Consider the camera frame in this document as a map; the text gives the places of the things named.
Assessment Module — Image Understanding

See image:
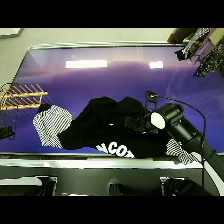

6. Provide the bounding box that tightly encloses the black sweatshirt with white print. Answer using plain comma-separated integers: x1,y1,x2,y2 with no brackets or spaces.
57,95,178,160

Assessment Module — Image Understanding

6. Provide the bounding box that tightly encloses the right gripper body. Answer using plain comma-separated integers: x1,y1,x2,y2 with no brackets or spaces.
124,111,158,135

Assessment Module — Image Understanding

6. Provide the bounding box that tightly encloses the brown garment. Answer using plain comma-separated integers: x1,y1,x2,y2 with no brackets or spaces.
167,28,199,45

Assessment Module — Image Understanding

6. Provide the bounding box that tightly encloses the black white striped shirt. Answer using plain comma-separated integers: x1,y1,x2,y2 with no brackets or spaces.
32,103,202,166

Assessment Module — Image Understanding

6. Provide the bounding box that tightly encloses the purple garment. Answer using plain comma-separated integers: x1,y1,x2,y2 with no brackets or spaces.
190,37,215,67

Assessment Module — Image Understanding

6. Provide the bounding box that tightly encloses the black cable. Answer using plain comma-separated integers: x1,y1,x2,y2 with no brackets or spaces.
155,94,208,149

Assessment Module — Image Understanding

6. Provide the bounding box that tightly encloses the dark dotted garment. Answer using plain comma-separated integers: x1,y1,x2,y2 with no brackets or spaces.
192,35,224,79

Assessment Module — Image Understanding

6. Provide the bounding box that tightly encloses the silver frame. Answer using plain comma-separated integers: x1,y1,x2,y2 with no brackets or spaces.
0,152,224,197

